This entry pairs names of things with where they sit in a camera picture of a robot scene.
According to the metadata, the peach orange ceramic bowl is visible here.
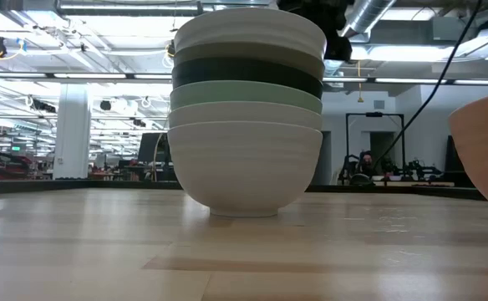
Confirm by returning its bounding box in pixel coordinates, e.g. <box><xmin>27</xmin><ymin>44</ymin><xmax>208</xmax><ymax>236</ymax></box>
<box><xmin>448</xmin><ymin>89</ymin><xmax>488</xmax><ymax>215</ymax></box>

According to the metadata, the dark green ceramic bowl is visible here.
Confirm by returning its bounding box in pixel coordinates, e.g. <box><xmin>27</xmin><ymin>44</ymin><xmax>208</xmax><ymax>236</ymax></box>
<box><xmin>171</xmin><ymin>57</ymin><xmax>324</xmax><ymax>100</ymax></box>

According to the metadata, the black metal frame rack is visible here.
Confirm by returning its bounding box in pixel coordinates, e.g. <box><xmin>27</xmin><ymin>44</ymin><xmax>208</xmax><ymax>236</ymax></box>
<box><xmin>343</xmin><ymin>111</ymin><xmax>407</xmax><ymax>181</ymax></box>

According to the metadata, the light green ceramic bowl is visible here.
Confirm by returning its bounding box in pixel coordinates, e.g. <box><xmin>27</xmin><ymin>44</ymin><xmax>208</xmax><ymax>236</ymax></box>
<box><xmin>169</xmin><ymin>79</ymin><xmax>323</xmax><ymax>115</ymax></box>

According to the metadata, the silver ventilation duct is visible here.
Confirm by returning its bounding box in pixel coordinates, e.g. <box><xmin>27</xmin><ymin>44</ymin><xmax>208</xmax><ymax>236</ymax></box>
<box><xmin>338</xmin><ymin>0</ymin><xmax>398</xmax><ymax>38</ymax></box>

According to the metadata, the black computer monitor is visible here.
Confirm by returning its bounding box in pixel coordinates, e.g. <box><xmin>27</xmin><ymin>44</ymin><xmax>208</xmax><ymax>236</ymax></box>
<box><xmin>137</xmin><ymin>132</ymin><xmax>170</xmax><ymax>165</ymax></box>

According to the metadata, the long ceiling light fixture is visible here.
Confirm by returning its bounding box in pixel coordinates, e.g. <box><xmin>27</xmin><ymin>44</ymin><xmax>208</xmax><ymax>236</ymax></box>
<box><xmin>53</xmin><ymin>73</ymin><xmax>128</xmax><ymax>80</ymax></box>

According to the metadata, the white building pillar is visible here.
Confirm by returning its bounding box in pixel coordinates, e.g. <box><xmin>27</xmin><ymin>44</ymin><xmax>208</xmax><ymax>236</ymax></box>
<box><xmin>53</xmin><ymin>83</ymin><xmax>92</xmax><ymax>181</ymax></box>

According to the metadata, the black table border rail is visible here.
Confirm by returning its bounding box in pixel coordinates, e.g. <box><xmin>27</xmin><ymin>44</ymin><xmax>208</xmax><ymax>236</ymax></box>
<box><xmin>0</xmin><ymin>178</ymin><xmax>488</xmax><ymax>202</ymax></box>

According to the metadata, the yellow hanging cord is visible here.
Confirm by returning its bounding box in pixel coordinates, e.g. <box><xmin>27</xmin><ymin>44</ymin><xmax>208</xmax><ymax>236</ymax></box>
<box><xmin>355</xmin><ymin>60</ymin><xmax>364</xmax><ymax>104</ymax></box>

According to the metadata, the plain white ceramic bowl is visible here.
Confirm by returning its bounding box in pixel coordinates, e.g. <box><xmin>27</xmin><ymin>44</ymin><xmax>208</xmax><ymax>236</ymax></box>
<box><xmin>173</xmin><ymin>7</ymin><xmax>328</xmax><ymax>59</ymax></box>

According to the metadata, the white ridged ceramic bowl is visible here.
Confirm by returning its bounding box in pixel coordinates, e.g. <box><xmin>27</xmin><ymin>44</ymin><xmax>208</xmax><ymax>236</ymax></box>
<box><xmin>166</xmin><ymin>120</ymin><xmax>324</xmax><ymax>218</ymax></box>

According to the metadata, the off-white ceramic bowl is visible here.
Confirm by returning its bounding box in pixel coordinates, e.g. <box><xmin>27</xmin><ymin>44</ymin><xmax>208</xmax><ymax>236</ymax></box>
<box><xmin>173</xmin><ymin>40</ymin><xmax>326</xmax><ymax>81</ymax></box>

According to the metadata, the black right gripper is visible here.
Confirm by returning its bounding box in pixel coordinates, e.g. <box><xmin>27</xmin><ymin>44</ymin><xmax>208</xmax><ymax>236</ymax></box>
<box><xmin>276</xmin><ymin>0</ymin><xmax>356</xmax><ymax>62</ymax></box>

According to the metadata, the person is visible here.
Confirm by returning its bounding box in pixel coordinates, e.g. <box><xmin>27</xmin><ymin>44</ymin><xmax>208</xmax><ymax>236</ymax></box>
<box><xmin>357</xmin><ymin>150</ymin><xmax>375</xmax><ymax>176</ymax></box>

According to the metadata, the black hanging cable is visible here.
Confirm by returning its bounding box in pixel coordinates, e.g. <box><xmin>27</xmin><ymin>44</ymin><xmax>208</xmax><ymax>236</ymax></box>
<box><xmin>371</xmin><ymin>0</ymin><xmax>484</xmax><ymax>171</ymax></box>

